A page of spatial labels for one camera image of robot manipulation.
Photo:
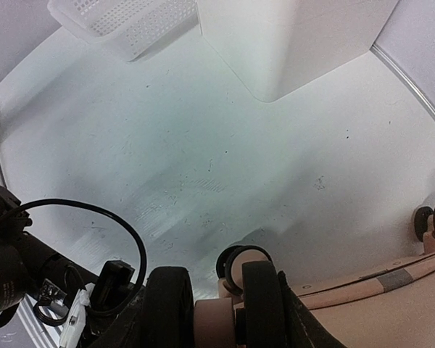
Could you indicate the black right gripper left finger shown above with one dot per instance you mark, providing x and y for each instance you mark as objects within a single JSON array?
[{"x": 162, "y": 318}]

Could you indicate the beige hard-shell suitcase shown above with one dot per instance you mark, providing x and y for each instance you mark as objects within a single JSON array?
[{"x": 392, "y": 305}]

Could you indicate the white tall plastic bin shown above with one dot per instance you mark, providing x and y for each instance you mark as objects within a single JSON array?
[{"x": 276, "y": 47}]

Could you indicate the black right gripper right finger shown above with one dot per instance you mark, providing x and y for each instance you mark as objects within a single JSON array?
[{"x": 275, "y": 316}]

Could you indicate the white perforated plastic basket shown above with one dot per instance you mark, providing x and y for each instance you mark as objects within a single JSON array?
[{"x": 126, "y": 27}]

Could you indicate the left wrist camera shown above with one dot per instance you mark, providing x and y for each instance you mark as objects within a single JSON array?
[{"x": 92, "y": 303}]

